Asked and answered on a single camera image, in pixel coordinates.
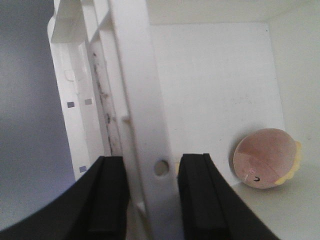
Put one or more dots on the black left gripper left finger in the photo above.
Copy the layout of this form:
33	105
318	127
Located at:
94	208

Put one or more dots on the pink round plush toy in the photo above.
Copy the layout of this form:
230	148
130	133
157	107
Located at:
267	158

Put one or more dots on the white plastic tote box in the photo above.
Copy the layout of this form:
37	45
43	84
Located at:
151	80

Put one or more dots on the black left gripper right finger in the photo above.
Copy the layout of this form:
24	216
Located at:
211	209

